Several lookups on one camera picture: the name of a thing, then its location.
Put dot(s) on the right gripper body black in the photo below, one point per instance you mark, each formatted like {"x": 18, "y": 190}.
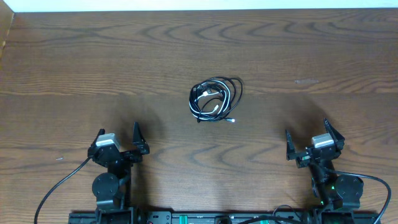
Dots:
{"x": 305, "y": 160}

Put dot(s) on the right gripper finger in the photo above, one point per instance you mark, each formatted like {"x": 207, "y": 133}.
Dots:
{"x": 338, "y": 139}
{"x": 290, "y": 144}

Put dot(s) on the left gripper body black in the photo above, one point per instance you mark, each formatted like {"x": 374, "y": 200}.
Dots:
{"x": 125, "y": 156}

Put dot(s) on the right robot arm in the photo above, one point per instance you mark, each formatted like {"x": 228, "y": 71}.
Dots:
{"x": 339, "y": 193}

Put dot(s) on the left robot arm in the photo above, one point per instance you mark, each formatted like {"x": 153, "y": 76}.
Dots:
{"x": 112, "y": 188}

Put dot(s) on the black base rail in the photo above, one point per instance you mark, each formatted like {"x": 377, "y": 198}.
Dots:
{"x": 167, "y": 217}

